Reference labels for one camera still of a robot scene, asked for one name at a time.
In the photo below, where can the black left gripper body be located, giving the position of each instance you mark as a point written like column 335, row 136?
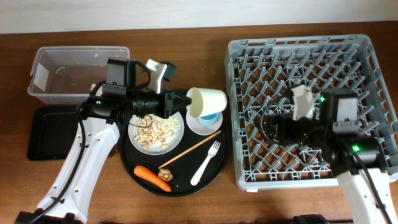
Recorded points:
column 166, row 96

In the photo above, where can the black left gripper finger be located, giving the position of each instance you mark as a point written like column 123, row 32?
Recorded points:
column 181, row 105
column 182, row 96

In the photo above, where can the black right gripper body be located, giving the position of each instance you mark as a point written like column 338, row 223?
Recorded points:
column 290, row 127

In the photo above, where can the small pink saucer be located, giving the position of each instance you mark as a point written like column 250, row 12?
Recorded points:
column 202, row 130

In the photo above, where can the white paper cup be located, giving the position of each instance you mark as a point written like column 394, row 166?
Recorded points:
column 205, row 102

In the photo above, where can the blue plastic cup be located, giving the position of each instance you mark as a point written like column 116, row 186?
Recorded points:
column 208, row 120

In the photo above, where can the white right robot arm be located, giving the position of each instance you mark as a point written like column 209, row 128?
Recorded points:
column 358, row 162

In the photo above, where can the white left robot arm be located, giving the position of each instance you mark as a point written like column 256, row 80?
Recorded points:
column 131, row 88

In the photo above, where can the grey dishwasher rack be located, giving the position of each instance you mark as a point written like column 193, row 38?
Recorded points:
column 259, row 72

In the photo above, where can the clear plastic waste bin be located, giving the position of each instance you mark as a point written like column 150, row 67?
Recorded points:
column 63, row 75

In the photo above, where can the pistachio shells and rice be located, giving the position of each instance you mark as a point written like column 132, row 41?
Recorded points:
column 155, row 133

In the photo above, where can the grey plate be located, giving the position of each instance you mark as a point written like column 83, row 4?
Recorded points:
column 174, row 137

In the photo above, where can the wooden chopstick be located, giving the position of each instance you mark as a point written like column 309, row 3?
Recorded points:
column 190, row 149

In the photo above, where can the white plastic fork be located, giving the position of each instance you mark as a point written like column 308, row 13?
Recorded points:
column 211, row 153

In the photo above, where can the round black serving tray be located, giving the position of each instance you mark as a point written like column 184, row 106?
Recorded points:
column 183, row 168

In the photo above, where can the brown food lump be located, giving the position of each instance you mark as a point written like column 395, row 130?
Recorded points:
column 165, row 175

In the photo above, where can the orange carrot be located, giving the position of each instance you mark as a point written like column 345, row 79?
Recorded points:
column 147, row 175

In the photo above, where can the black rectangular tray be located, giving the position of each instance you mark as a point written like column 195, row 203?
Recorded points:
column 52, row 133

